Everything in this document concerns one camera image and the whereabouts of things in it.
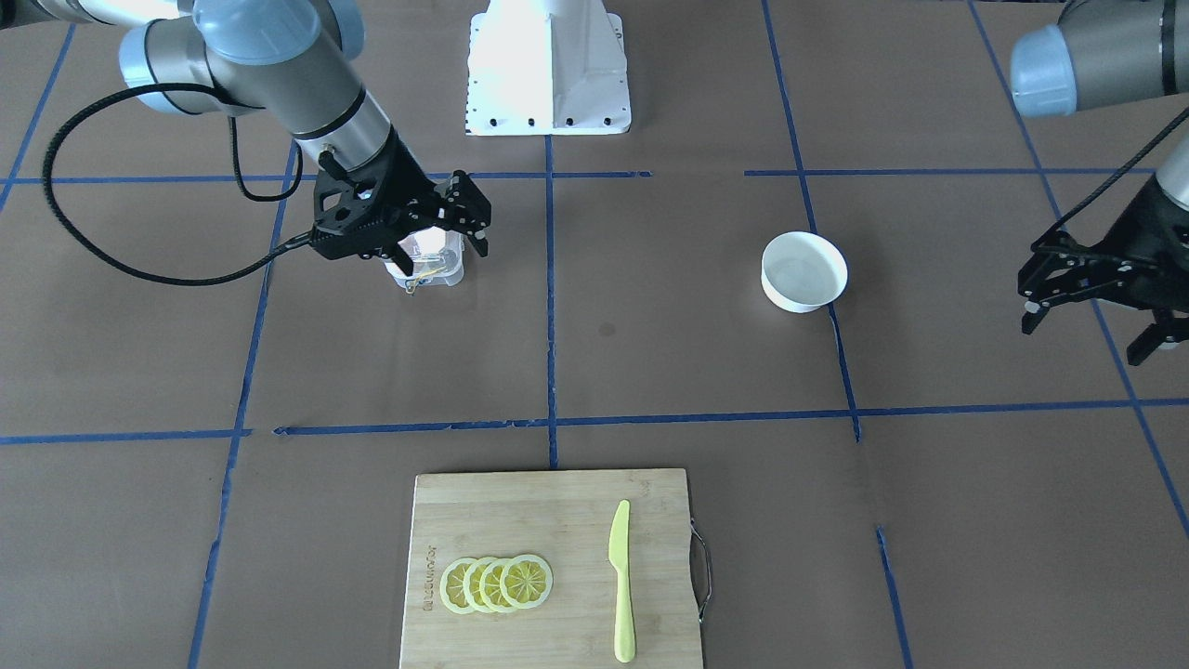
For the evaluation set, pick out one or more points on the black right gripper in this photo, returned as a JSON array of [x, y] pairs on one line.
[[410, 181]]

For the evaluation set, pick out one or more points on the yellow plastic knife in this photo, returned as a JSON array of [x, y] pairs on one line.
[[623, 634]]

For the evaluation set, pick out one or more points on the white bowl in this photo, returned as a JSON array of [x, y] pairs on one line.
[[802, 272]]

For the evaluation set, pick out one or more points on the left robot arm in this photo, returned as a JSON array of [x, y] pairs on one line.
[[1099, 54]]

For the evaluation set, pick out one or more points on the clear plastic egg box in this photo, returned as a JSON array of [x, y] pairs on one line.
[[437, 256]]

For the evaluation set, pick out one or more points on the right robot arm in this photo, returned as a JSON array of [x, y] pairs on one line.
[[292, 59]]

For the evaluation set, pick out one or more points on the wooden cutting board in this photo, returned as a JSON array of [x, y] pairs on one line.
[[565, 517]]

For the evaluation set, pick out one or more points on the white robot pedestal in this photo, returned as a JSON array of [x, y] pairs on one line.
[[547, 68]]

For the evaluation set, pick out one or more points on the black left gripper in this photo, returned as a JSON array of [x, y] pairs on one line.
[[1155, 243]]

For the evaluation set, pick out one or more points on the lemon slice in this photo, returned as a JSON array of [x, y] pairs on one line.
[[490, 587], [473, 585], [454, 588], [526, 581]]

